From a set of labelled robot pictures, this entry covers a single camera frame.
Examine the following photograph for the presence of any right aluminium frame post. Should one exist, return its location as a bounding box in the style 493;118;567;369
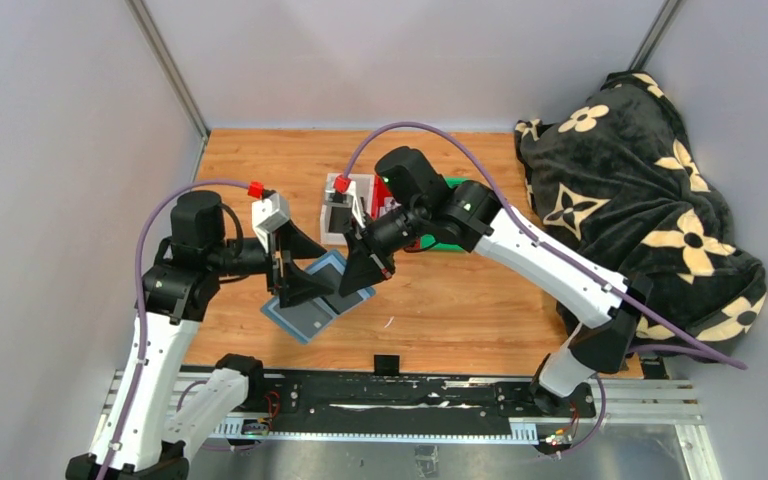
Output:
628;0;685;70

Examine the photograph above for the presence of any white cards stack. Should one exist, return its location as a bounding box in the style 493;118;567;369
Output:
380;197;399;214

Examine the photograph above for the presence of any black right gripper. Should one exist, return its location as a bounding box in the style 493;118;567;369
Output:
339;202;428;298

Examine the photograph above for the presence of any red plastic bin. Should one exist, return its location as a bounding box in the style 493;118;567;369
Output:
369;177;422;253

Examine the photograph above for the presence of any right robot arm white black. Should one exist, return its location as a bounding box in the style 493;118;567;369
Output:
326;146;653;418

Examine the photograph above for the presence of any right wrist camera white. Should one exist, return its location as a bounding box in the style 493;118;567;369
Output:
325;174;369;232

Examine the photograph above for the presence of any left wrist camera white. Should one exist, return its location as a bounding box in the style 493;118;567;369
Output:
251;192;291;252

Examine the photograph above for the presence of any green plastic bin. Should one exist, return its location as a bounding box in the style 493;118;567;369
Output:
420;176;476;254

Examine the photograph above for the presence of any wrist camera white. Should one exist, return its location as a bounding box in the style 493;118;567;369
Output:
251;192;291;252
325;174;369;232

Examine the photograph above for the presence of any aluminium frame post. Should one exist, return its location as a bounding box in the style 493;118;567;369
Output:
125;0;211;143
628;0;685;70

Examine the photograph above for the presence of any blue card holder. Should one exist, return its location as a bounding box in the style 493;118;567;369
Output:
260;249;376;345

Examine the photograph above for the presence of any left aluminium frame post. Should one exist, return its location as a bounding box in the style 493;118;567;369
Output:
125;0;211;143

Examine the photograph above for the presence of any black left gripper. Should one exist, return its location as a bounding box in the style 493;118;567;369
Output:
208;220;335;306

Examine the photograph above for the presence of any black floral blanket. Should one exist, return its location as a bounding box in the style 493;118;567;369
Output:
513;70;767;355

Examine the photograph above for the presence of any white plastic bin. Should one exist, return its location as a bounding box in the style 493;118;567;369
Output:
319;172;377;246

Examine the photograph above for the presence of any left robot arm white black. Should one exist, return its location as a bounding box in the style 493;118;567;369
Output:
65;181;331;479

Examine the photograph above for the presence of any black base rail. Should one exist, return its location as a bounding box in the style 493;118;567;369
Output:
214;368;597;445

